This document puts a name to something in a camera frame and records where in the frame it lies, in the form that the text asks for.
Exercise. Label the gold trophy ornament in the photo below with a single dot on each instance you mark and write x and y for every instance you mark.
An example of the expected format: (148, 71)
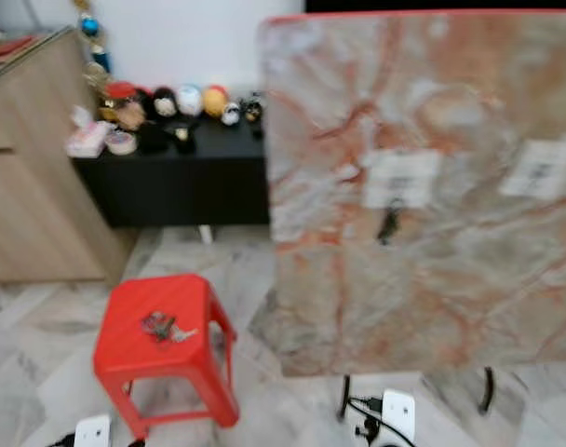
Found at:
(89, 26)

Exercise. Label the black fabric pouch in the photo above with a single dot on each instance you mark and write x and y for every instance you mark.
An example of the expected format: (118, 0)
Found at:
(154, 137)

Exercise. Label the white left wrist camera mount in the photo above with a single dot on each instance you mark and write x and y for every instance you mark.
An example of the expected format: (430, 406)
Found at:
(92, 431)

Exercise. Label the white tape roll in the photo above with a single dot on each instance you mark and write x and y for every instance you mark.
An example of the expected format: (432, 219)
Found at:
(121, 142)

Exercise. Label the black low sideboard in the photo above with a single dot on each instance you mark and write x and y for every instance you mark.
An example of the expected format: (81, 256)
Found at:
(181, 191)

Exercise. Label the dark key bunch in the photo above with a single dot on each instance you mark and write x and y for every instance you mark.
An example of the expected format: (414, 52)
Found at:
(390, 223)

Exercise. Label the light wooden cabinet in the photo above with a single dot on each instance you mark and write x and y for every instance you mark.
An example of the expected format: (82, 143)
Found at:
(41, 186)

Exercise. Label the black mouse plush toy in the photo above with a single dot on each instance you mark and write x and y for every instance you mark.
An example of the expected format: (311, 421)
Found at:
(164, 102)

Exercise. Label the pink white tissue pack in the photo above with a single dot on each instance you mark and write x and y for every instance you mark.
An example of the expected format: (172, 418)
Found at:
(87, 138)

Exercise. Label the red flat item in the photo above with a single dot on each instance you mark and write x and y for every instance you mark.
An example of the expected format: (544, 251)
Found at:
(11, 45)

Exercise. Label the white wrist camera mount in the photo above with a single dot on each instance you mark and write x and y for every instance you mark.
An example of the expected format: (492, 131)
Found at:
(92, 431)
(398, 414)

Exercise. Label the marble pattern table top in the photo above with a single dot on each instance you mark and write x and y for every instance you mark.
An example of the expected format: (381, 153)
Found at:
(432, 298)

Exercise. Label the white duck plush toy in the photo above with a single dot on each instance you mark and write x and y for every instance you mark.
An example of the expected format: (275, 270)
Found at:
(189, 100)

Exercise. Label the white tape patch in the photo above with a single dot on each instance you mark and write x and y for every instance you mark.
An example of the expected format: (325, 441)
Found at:
(402, 175)
(539, 168)

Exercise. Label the dark metal table leg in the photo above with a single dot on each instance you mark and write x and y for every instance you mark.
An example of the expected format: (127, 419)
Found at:
(488, 391)
(343, 396)

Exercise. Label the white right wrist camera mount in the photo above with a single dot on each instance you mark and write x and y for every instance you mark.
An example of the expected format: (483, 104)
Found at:
(398, 414)

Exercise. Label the small panda plush toy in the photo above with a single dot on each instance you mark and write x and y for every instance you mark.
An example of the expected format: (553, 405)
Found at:
(230, 113)

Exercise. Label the black bird plush toy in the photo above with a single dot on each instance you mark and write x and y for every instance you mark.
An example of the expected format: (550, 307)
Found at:
(252, 110)

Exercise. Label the red plastic stool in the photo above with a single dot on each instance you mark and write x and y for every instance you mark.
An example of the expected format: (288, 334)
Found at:
(125, 349)

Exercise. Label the yellow bear plush toy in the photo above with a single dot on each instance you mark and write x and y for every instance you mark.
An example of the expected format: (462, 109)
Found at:
(215, 100)

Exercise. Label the clear jar with red lid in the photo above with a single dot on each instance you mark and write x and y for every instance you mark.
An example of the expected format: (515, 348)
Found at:
(125, 104)

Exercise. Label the black tape dispenser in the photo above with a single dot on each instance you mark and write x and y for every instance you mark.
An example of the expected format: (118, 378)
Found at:
(183, 136)

